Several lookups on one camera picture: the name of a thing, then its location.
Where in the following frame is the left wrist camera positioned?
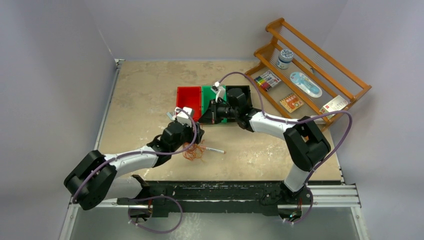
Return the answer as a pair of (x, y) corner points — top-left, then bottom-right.
(173, 106), (195, 127)

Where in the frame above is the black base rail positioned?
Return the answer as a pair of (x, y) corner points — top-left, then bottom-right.
(117, 180), (314, 222)

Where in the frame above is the wooden shelf rack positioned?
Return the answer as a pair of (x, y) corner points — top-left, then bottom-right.
(246, 18), (372, 119)

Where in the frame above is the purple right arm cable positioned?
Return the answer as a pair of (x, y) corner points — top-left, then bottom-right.
(217, 71), (353, 186)

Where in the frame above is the orange white marker pen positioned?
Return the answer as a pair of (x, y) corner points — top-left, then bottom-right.
(200, 146), (226, 154)

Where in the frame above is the blue blister pack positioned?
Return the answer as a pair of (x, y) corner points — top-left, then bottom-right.
(289, 72), (323, 98)

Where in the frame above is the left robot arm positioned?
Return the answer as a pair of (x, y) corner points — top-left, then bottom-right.
(63, 121), (205, 210)

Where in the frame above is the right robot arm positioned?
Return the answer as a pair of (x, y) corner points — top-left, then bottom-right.
(199, 88), (331, 204)

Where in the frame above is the white round jar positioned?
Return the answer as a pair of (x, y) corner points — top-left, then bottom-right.
(276, 49), (294, 70)

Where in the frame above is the white red box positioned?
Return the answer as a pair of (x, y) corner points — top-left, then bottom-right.
(320, 95), (349, 114)

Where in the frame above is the marker pen pack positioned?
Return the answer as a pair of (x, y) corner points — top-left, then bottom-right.
(254, 70), (282, 92)

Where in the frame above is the red plastic bin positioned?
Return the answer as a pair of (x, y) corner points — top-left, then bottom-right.
(176, 86), (202, 122)

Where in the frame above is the green plastic bin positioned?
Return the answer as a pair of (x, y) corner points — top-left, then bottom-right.
(198, 85), (228, 124)

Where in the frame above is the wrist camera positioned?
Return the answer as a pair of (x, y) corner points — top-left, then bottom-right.
(173, 106), (195, 127)
(211, 81), (226, 103)

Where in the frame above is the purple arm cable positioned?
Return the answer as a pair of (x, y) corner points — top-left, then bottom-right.
(71, 107), (199, 205)
(217, 71), (353, 186)

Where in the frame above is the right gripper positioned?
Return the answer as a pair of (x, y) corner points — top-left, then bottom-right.
(199, 99), (239, 125)

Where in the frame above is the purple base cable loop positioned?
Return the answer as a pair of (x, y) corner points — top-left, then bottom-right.
(127, 195), (184, 235)

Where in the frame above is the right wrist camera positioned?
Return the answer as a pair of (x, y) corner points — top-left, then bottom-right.
(211, 81), (226, 103)

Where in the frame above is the black plastic bin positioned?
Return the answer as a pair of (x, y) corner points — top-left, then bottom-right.
(225, 85), (253, 108)

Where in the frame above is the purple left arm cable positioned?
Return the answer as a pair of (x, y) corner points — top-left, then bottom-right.
(71, 107), (199, 205)

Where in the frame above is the orange spiral notebook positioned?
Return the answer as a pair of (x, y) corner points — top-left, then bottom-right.
(279, 93), (304, 113)

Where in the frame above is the cable bundle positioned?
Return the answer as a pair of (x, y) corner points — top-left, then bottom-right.
(182, 141), (207, 163)

